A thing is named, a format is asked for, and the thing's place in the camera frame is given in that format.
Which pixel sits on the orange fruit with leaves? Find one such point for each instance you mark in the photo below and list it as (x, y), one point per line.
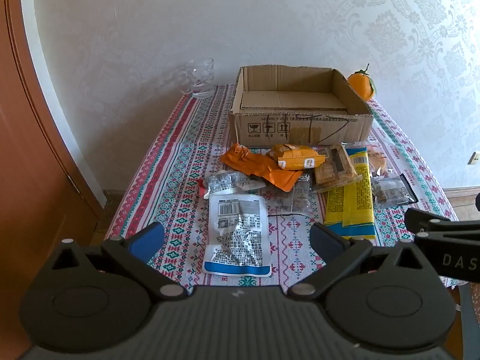
(360, 84)

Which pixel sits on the wall socket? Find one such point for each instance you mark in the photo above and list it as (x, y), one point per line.
(475, 158)

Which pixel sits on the long yellow blue packet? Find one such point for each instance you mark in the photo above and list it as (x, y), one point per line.
(348, 202)

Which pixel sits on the black-topped clear jerky packet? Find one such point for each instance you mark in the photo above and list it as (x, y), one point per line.
(300, 195)

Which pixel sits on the clear cracker packet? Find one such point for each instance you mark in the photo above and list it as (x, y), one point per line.
(333, 168)

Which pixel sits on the clear mooncake packet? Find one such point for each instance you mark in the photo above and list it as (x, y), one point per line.
(377, 159)

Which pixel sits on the small silver snack packet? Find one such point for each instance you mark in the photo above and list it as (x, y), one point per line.
(228, 183)

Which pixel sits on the orange bun packet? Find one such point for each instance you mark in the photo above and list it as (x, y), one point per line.
(296, 155)

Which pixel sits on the clear glass mug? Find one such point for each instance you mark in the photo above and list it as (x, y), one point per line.
(198, 78)

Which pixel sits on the clear black-edged snack packet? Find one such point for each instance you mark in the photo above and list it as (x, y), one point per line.
(390, 191)

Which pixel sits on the brown wooden door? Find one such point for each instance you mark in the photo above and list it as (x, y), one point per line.
(30, 157)

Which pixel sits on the white blue snack packet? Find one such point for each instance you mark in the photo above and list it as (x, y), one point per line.
(236, 232)

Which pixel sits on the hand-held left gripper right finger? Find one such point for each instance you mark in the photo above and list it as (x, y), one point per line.
(330, 240)

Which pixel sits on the white door frame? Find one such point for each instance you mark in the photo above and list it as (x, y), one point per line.
(33, 18)

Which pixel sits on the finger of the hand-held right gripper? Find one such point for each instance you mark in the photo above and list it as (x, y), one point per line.
(477, 201)
(427, 219)

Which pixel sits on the patterned tablecloth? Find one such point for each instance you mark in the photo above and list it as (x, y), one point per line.
(180, 180)

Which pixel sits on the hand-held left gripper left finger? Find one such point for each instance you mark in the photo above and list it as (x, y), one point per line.
(148, 240)

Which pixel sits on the orange snack packet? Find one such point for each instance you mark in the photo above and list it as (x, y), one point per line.
(258, 165)

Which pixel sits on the cardboard box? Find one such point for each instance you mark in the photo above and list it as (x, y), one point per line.
(300, 127)

